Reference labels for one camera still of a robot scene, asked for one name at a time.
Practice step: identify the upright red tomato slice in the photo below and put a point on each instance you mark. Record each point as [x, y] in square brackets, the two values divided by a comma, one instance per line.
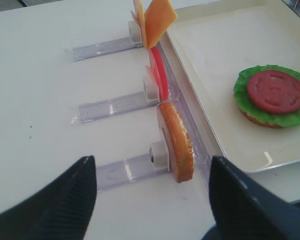
[158, 69]

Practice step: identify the clear acrylic food rack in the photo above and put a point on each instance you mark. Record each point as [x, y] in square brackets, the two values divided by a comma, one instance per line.
[156, 162]

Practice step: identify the bottom bun slice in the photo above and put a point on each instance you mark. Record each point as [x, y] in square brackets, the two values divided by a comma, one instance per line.
[262, 118]

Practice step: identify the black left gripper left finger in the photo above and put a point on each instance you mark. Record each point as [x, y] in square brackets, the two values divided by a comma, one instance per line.
[60, 211]

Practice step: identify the upright bread slice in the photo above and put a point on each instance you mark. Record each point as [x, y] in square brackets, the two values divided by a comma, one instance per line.
[179, 144]

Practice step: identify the white plastic tray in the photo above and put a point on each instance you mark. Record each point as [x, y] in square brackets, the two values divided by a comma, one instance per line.
[214, 43]

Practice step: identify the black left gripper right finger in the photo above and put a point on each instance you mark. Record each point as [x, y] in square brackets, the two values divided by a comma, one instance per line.
[245, 210]

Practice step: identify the leaning orange cheese slice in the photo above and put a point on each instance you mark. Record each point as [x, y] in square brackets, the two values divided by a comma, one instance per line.
[159, 15]

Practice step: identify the green lettuce leaf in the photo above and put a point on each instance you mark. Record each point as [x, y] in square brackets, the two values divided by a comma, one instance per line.
[244, 101]

